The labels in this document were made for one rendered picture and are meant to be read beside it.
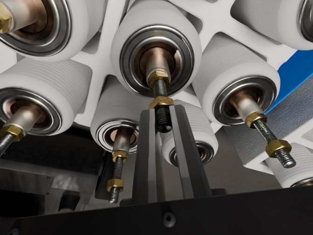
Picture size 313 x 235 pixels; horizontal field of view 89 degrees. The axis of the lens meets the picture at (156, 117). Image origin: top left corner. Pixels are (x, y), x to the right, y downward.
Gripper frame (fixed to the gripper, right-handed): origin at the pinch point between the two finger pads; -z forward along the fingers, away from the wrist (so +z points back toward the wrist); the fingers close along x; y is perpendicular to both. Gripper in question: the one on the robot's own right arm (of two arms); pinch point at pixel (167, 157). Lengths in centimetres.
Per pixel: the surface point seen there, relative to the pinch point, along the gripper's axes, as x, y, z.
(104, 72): 8.2, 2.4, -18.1
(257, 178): -43, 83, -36
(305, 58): -31.1, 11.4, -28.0
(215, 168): -19, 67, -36
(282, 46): -17.7, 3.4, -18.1
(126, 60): 2.9, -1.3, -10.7
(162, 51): -0.7, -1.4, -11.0
